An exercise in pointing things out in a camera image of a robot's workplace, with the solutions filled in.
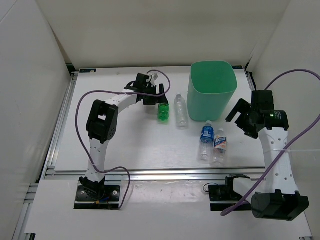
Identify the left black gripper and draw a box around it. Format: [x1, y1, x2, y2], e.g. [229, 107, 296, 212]
[142, 83, 168, 105]

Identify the green plastic bottle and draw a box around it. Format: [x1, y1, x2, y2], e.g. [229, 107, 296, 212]
[157, 103, 170, 124]

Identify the clear bottle white cap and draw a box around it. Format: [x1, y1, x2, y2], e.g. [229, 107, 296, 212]
[174, 92, 189, 129]

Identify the orange white label bottle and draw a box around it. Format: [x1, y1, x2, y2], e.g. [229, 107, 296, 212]
[213, 128, 227, 167]

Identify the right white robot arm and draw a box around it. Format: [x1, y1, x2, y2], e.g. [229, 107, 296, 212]
[220, 99, 309, 221]

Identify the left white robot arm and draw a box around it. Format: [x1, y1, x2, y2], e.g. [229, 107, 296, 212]
[75, 81, 169, 201]

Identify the green plastic bin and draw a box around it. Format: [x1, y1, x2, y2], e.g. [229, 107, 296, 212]
[186, 61, 238, 122]

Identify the blue label plastic bottle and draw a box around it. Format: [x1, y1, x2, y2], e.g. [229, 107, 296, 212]
[198, 120, 214, 162]

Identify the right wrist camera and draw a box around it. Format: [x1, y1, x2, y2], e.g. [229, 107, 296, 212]
[251, 90, 275, 111]

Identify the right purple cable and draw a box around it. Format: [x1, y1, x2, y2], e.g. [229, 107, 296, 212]
[219, 68, 320, 217]

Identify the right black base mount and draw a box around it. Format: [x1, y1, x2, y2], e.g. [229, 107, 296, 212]
[202, 174, 250, 212]

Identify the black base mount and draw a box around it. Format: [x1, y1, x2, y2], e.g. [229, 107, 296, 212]
[73, 177, 121, 210]
[202, 174, 250, 212]

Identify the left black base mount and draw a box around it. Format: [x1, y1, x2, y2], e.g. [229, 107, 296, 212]
[73, 177, 121, 210]

